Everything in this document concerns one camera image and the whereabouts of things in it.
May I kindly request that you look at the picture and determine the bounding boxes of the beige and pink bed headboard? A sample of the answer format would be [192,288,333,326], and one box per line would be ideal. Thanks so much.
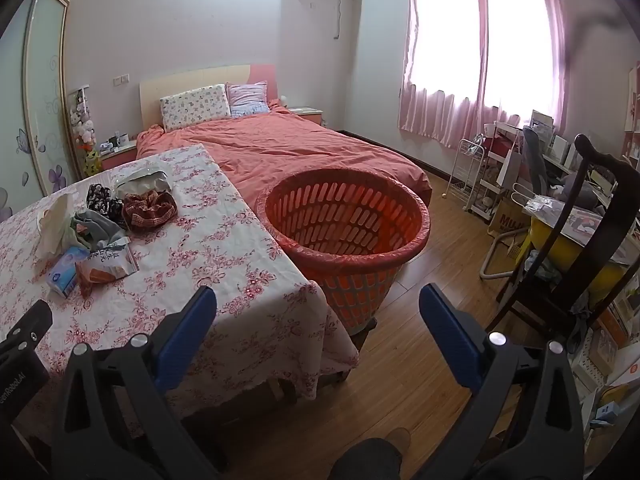
[139,64,278,131]

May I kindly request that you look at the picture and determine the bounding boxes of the brown paper bag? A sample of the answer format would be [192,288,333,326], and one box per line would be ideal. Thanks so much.
[487,194,532,242]

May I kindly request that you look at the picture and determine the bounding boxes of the orange plastic laundry basket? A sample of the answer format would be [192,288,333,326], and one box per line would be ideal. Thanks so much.
[255,167,432,336]

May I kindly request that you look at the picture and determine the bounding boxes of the grey plush cushion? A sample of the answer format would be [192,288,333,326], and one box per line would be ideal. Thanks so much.
[547,172,608,209]

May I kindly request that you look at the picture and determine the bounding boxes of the cluttered desk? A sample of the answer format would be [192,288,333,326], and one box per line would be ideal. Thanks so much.
[520,109,623,211]

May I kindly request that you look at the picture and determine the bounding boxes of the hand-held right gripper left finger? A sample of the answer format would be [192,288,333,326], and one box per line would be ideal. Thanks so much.
[50,286,221,480]

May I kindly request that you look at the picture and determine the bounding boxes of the grey office chair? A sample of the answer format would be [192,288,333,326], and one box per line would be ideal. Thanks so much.
[521,126,566,197]

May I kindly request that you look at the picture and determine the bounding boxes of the pink nightstand with clutter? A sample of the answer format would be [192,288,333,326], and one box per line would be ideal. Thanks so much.
[97,139,139,172]

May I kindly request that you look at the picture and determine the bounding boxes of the dark red checked mesh cloth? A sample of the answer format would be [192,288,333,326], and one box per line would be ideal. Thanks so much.
[122,190,179,233]

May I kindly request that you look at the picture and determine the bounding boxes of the white wire rack cart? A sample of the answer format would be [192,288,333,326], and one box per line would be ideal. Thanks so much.
[446,137,484,211]

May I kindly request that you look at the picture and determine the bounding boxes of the yellow plastic tub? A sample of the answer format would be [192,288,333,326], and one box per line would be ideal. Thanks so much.
[529,210,629,306]

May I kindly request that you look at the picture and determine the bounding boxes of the pink and white bookshelf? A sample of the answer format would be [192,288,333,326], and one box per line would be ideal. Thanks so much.
[620,60,640,171]

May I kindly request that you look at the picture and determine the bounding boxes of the orange and white snack packet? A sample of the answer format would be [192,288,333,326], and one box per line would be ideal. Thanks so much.
[75,239,141,297]

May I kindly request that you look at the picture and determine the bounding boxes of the blue tissue pack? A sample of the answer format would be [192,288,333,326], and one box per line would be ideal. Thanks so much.
[46,246,90,300]

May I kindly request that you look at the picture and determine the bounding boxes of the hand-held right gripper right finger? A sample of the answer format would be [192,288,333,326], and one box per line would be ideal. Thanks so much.
[419,283,586,480]

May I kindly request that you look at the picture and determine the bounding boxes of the grey sock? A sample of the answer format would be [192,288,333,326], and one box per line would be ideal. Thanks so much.
[74,209,127,252]

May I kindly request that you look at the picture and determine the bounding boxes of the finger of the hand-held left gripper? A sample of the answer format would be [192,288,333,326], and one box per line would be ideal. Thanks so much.
[0,300,54,361]

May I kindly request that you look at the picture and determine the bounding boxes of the pink curtain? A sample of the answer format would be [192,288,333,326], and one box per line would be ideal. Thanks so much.
[477,0,568,133]
[398,0,488,136]

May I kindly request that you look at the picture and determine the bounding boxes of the floral pillow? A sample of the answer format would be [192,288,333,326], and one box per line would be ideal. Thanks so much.
[160,85,232,132]

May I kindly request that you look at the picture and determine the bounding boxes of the wardrobe with flowered glass doors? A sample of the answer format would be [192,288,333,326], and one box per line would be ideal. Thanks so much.
[0,0,72,221]

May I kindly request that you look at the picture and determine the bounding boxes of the hanging plush toys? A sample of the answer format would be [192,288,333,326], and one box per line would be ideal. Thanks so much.
[70,87,99,149]

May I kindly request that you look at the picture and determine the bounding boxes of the yellow and green plush toy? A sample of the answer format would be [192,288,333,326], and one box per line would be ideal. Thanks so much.
[79,147,104,177]

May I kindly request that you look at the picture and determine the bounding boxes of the bed with pink duvet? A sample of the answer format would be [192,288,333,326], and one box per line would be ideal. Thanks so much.
[136,105,433,221]

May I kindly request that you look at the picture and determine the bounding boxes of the white shelf trolley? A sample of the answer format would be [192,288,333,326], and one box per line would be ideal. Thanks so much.
[470,127,523,222]

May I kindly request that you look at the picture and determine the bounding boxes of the black floral cloth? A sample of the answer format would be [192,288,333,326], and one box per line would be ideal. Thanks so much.
[86,183,126,228]

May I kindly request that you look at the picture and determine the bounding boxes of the pink striped pillow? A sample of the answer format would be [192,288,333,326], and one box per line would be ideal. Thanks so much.
[226,81,272,119]

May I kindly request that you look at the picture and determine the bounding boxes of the person's leg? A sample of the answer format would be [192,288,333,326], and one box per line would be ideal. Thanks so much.
[327,427,413,480]

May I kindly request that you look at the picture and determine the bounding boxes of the dark wooden chair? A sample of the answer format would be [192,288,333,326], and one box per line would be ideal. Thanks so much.
[487,134,640,322]

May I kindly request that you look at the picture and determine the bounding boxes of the white metal tube frame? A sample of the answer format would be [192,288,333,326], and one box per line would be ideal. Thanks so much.
[479,182,537,281]

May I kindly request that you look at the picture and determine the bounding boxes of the table with floral tablecloth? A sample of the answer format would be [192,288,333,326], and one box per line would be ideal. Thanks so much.
[0,142,361,441]

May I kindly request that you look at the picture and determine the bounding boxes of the red box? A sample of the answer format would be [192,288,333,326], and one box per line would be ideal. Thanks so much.
[484,135,522,162]

